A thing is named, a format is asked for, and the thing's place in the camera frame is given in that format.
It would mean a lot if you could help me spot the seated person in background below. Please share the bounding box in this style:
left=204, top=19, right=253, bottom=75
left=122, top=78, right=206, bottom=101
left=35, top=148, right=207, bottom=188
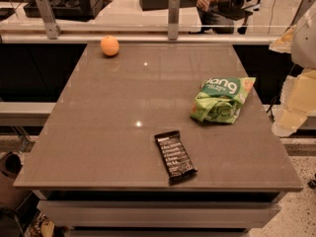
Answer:
left=197, top=0, right=234, bottom=35

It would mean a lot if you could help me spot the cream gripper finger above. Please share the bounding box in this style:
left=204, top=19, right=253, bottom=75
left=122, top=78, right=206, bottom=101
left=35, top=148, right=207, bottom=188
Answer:
left=272, top=69, right=316, bottom=137
left=269, top=26, right=296, bottom=53

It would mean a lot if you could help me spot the black snack bar wrapper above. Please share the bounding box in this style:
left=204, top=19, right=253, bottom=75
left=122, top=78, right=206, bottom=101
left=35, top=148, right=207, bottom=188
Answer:
left=154, top=130, right=198, bottom=184

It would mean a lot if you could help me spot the grey table drawer unit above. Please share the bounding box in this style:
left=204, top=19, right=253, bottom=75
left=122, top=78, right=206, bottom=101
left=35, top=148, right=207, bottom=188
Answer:
left=38, top=200, right=280, bottom=230

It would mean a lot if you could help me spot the orange fruit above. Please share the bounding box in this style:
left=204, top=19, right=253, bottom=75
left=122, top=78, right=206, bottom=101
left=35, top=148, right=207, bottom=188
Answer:
left=101, top=36, right=119, bottom=56

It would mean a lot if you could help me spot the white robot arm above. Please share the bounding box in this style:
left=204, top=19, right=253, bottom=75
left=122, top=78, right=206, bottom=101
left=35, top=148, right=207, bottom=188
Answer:
left=269, top=12, right=316, bottom=137

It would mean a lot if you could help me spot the right metal rail bracket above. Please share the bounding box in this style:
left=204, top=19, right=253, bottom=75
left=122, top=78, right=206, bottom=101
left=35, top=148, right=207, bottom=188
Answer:
left=290, top=0, right=316, bottom=26

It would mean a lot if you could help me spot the green rice chip bag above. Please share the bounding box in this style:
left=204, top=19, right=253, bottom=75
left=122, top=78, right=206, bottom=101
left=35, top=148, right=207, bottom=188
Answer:
left=191, top=77, right=256, bottom=124

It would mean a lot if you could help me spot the black tray on counter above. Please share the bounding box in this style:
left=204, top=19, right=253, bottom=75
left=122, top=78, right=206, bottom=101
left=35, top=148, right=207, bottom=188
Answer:
left=23, top=0, right=113, bottom=22

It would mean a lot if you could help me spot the left metal rail bracket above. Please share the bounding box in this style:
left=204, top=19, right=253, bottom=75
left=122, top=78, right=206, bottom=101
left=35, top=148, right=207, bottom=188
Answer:
left=35, top=0, right=61, bottom=40

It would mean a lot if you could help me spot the dark bin at left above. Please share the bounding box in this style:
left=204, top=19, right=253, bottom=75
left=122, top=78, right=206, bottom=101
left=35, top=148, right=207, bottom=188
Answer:
left=0, top=151, right=39, bottom=237

